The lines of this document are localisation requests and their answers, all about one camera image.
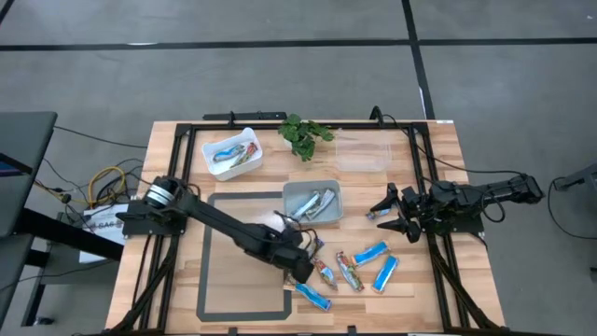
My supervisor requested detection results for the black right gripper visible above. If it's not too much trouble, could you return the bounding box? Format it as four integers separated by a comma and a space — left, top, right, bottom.
369, 181, 435, 245

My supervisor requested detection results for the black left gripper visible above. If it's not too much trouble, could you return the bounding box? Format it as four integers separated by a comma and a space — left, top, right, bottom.
270, 226, 319, 270

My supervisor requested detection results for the clear mat with grey border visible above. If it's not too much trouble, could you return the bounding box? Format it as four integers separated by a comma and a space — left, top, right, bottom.
196, 190, 294, 322

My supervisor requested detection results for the yellow cable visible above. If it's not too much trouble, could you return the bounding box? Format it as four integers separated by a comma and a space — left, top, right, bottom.
86, 165, 128, 207

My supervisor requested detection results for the black frame cable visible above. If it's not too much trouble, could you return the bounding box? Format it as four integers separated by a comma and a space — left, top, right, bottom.
369, 105, 529, 177

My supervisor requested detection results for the grey stand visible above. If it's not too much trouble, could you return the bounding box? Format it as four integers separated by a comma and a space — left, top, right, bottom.
553, 162, 597, 192

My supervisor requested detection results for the black floor cable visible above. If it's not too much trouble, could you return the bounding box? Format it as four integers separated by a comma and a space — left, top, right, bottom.
52, 124, 149, 150
547, 176, 597, 242

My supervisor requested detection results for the white paper label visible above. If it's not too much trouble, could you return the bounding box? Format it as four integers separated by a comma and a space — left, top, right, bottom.
77, 203, 130, 265

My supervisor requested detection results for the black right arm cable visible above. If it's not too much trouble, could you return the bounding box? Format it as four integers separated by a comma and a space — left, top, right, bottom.
479, 189, 507, 224

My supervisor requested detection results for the clear plastic container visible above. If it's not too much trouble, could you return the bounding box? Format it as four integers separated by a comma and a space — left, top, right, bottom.
334, 128, 393, 173

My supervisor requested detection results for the grey plastic bin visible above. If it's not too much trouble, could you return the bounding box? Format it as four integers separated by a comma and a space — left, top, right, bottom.
282, 179, 345, 226

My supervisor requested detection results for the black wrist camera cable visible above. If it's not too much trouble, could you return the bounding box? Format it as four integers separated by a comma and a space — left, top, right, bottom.
273, 210, 324, 253

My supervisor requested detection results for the white plastic bin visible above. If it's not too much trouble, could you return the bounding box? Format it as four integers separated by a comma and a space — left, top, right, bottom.
201, 126, 264, 182

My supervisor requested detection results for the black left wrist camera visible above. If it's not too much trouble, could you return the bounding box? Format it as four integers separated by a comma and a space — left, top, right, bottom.
291, 259, 315, 285

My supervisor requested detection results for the red chocolate chip granola bar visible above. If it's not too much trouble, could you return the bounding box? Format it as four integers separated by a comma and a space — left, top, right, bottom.
335, 250, 366, 293
230, 141, 259, 169
311, 259, 340, 291

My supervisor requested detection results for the black cable bundle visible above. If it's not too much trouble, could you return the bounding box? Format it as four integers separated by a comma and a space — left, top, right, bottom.
35, 157, 146, 223

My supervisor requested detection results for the black desk beam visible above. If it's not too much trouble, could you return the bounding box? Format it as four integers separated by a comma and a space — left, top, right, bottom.
13, 207, 125, 262

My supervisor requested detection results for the small green potted plant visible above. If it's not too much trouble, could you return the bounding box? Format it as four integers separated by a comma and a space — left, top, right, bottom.
277, 113, 336, 163

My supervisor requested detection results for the dark grey desk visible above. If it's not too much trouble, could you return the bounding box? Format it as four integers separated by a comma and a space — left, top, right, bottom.
0, 110, 59, 323

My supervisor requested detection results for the black power strip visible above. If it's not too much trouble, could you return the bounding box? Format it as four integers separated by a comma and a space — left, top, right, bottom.
201, 110, 289, 122

